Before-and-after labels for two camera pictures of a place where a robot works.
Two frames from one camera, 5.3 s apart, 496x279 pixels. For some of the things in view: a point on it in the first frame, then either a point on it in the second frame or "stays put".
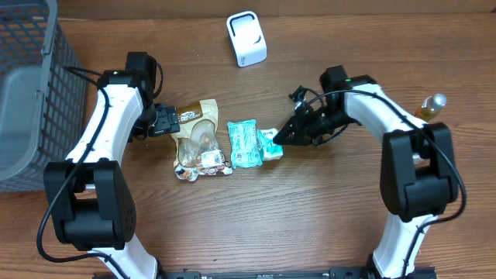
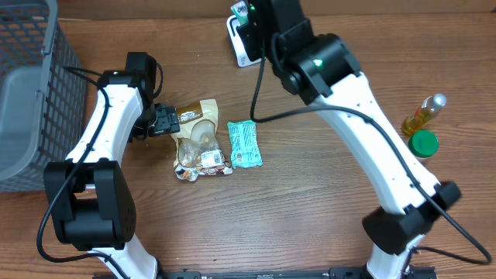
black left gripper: (169, 121) stays put
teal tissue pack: (270, 150) → (240, 10)
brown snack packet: (198, 149) stays put
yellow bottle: (430, 106) stays put
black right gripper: (299, 125) → (251, 39)
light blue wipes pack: (245, 142) stays put
